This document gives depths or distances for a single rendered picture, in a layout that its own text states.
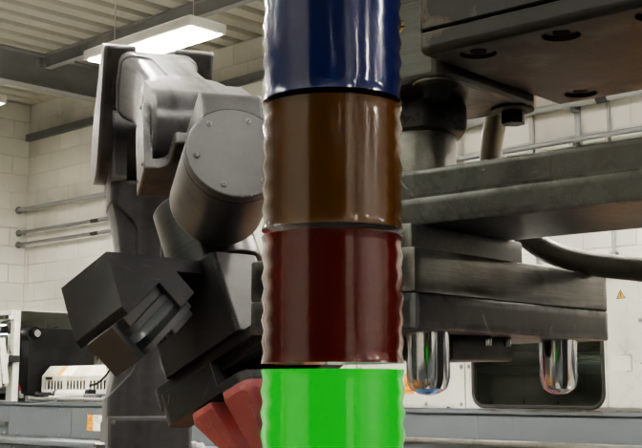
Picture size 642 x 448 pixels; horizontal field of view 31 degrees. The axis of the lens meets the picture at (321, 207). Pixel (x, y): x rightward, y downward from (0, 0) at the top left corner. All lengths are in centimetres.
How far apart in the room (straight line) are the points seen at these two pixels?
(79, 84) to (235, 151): 1105
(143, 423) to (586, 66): 51
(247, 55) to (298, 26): 1037
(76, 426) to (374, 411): 844
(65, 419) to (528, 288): 831
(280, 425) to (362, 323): 3
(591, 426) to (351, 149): 547
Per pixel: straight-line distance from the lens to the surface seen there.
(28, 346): 963
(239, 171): 64
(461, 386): 621
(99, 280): 64
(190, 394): 69
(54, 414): 896
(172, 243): 71
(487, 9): 52
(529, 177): 53
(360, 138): 30
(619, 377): 570
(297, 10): 31
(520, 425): 597
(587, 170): 51
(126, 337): 63
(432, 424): 630
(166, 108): 74
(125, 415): 95
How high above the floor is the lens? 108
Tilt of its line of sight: 9 degrees up
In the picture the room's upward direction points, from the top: straight up
